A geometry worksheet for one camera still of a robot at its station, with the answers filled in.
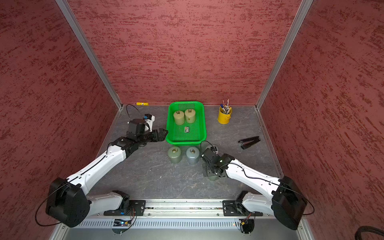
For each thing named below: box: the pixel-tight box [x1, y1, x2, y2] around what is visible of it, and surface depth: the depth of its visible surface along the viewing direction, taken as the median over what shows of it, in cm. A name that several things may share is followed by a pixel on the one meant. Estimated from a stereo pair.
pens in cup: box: [220, 98, 231, 115], surface depth 108 cm
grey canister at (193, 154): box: [186, 146, 200, 165], surface depth 87 cm
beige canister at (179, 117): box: [173, 110, 185, 126], surface depth 106 cm
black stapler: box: [238, 136, 261, 150], surface depth 99 cm
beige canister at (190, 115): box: [184, 108, 196, 124], surface depth 108 cm
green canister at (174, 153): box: [168, 146, 182, 164], surface depth 87 cm
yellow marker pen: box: [136, 102, 149, 106], surface depth 124 cm
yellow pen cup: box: [217, 106, 232, 125], surface depth 106 cm
